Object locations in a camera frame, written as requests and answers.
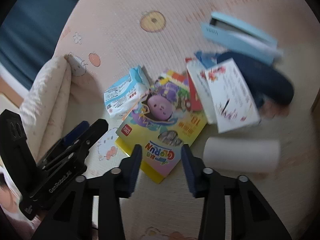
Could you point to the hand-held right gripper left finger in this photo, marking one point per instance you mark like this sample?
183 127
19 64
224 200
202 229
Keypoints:
132 172

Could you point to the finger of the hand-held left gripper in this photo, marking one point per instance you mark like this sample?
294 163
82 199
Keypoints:
96 132
76 132

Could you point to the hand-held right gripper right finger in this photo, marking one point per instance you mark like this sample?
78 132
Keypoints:
189 173

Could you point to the blue white wet wipes pack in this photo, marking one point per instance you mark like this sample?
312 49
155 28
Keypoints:
122 92

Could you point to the colourful yellow crayon box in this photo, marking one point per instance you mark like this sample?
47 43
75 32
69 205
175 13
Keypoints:
160 125

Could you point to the light blue cardboard box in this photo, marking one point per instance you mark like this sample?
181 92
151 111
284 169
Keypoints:
237 37

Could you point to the white paper roll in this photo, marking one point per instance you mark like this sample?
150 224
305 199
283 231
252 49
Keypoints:
240 155

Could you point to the white card red flower print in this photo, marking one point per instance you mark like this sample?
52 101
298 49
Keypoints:
232 97

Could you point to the pink cartoon printed blanket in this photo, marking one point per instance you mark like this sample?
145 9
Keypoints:
112 17

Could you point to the blue pens clear pack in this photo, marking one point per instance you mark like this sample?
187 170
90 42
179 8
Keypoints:
206 57

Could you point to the dark blue cloth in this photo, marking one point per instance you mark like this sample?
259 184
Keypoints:
37 17

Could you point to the navy glasses case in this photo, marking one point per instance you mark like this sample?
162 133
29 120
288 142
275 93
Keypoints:
271 82

